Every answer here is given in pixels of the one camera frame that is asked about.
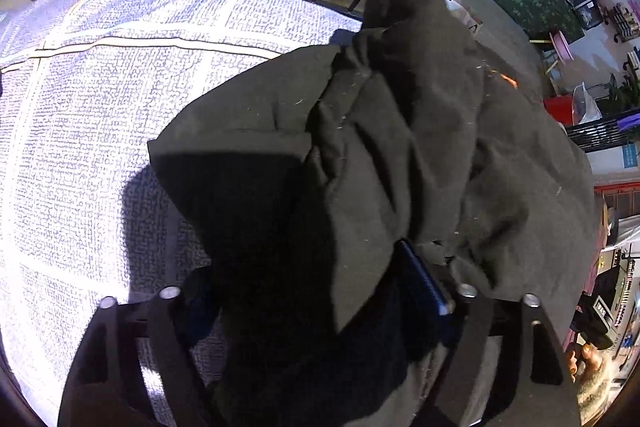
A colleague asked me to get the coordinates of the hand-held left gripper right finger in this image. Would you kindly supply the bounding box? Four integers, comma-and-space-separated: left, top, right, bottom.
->
395, 239, 582, 427

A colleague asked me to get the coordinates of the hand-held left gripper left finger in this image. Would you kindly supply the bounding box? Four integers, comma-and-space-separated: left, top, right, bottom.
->
57, 267, 221, 427

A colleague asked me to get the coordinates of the black jacket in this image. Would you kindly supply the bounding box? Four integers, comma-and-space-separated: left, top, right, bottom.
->
147, 0, 597, 427

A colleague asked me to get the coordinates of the person's right forearm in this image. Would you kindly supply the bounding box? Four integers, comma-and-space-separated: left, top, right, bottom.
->
575, 369, 620, 426

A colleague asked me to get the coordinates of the person's right hand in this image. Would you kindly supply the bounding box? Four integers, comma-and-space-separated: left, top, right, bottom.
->
565, 340, 603, 383

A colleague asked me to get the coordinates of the red bucket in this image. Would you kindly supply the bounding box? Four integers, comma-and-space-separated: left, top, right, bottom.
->
542, 94, 577, 126

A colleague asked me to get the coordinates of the potted green plant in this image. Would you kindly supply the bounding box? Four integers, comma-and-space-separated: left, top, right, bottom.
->
599, 71, 640, 114

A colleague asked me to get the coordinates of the white blue textured bedsheet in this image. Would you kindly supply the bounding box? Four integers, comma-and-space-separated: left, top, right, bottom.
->
0, 0, 363, 425

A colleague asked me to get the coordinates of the pink stool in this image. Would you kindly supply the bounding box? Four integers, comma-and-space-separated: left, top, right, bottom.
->
546, 31, 577, 64

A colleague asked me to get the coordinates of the black wire basket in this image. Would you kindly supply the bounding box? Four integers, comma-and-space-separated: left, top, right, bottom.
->
565, 113, 640, 154

